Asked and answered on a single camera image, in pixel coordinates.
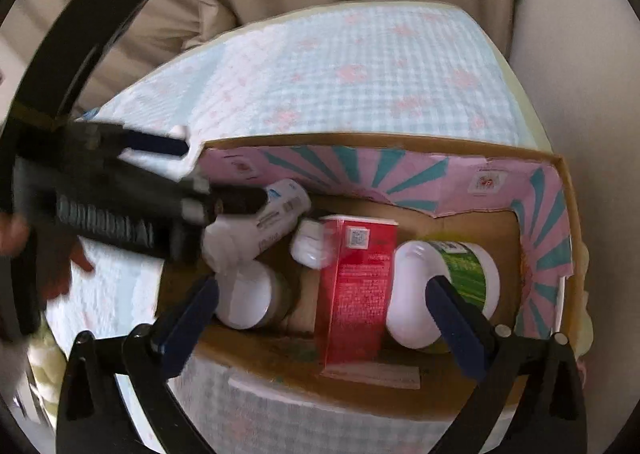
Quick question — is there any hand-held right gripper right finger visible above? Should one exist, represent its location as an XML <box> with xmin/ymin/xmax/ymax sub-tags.
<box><xmin>424</xmin><ymin>274</ymin><xmax>588</xmax><ymax>454</ymax></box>

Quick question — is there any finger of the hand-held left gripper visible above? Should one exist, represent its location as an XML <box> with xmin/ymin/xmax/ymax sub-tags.
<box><xmin>120</xmin><ymin>129</ymin><xmax>191</xmax><ymax>157</ymax></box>
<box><xmin>200</xmin><ymin>184</ymin><xmax>268</xmax><ymax>217</ymax></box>

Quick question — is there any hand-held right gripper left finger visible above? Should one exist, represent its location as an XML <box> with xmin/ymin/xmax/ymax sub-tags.
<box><xmin>57</xmin><ymin>275</ymin><xmax>221</xmax><ymax>454</ymax></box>

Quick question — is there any white plastic bottle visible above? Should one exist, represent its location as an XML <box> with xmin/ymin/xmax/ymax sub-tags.
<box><xmin>202</xmin><ymin>179</ymin><xmax>312</xmax><ymax>270</ymax></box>

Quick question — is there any green jar with white lid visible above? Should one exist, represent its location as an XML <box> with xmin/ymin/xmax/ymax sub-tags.
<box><xmin>385</xmin><ymin>239</ymin><xmax>501</xmax><ymax>350</ymax></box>

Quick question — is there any white-lidded glass jar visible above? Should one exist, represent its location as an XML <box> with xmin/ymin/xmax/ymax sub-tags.
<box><xmin>215</xmin><ymin>259</ymin><xmax>296</xmax><ymax>330</ymax></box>

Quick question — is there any small white case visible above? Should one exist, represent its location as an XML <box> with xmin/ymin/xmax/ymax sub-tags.
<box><xmin>291</xmin><ymin>219</ymin><xmax>331</xmax><ymax>269</ymax></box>

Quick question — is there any red carton box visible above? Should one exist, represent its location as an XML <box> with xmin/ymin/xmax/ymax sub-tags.
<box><xmin>315</xmin><ymin>214</ymin><xmax>399</xmax><ymax>377</ymax></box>

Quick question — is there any pink-lined cardboard box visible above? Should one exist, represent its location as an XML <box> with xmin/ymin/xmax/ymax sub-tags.
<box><xmin>155</xmin><ymin>131</ymin><xmax>586</xmax><ymax>422</ymax></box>

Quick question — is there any person's left hand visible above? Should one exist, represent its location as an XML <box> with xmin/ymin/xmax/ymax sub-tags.
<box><xmin>0</xmin><ymin>219</ymin><xmax>96</xmax><ymax>305</ymax></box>

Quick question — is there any pale yellow cloth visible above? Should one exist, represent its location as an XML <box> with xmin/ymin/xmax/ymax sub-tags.
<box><xmin>27</xmin><ymin>329</ymin><xmax>66</xmax><ymax>425</ymax></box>

